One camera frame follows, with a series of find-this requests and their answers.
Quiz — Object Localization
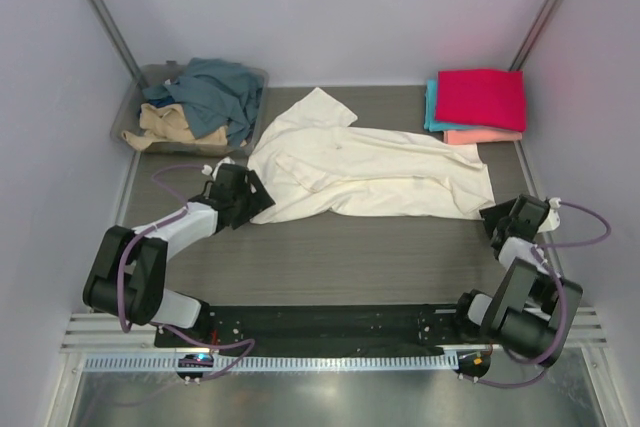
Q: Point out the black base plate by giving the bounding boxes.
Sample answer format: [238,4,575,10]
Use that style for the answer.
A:
[156,303,487,349]

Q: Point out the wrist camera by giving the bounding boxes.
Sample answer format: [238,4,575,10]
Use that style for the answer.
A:
[201,157,246,181]
[531,197,561,233]

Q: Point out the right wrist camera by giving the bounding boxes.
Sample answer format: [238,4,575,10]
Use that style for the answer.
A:
[531,197,561,233]

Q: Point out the folded salmon pink t shirt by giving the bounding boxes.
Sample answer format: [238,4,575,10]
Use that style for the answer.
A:
[444,128,522,145]

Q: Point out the white slotted cable duct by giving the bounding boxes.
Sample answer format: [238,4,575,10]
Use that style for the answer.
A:
[83,351,458,373]

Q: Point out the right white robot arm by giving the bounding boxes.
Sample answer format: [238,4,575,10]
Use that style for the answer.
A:
[450,194,583,367]

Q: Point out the blue grey t shirt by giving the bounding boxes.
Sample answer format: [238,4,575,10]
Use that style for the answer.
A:
[143,58,266,147]

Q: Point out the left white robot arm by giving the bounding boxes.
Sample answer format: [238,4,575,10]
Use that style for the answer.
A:
[82,163,275,347]

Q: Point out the tan beige t shirt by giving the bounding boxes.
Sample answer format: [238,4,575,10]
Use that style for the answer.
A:
[121,103,227,151]

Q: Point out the folded teal t shirt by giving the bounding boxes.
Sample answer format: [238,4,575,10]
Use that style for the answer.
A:
[424,79,466,132]

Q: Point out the clear plastic bin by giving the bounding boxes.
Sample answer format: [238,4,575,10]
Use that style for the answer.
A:
[110,61,269,157]

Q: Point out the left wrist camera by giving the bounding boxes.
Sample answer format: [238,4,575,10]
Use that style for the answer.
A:
[201,157,246,181]

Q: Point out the folded red t shirt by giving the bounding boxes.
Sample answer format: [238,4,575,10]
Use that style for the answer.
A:
[435,69,527,132]

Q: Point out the cream white t shirt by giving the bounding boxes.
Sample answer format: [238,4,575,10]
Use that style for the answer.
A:
[248,88,495,224]

